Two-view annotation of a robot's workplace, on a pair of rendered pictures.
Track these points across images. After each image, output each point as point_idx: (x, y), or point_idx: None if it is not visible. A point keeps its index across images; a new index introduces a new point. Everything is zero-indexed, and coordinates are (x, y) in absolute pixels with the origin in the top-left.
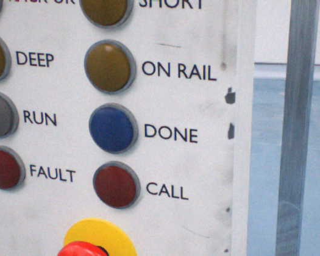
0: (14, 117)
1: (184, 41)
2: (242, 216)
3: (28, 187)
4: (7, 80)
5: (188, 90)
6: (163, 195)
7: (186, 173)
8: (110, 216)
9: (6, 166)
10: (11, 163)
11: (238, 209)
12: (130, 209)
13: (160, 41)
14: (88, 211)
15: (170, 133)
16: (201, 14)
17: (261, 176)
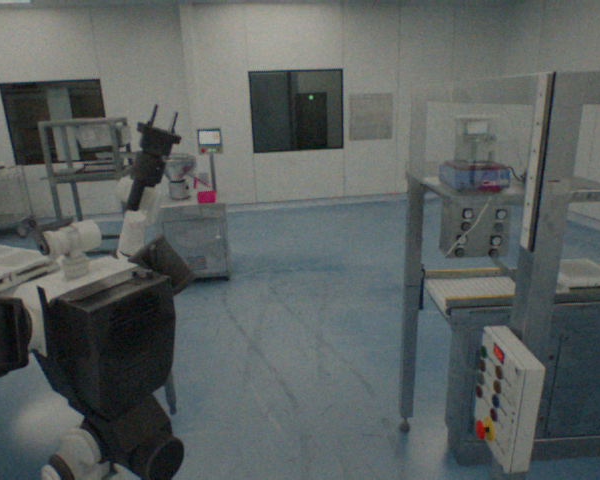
0: (482, 382)
1: (508, 393)
2: (524, 447)
3: (482, 400)
4: (484, 373)
5: (507, 404)
6: (500, 425)
7: (504, 423)
8: (492, 421)
9: (478, 392)
10: (479, 392)
11: (518, 443)
12: (495, 423)
13: (505, 389)
14: (489, 416)
15: (503, 411)
16: (511, 390)
17: None
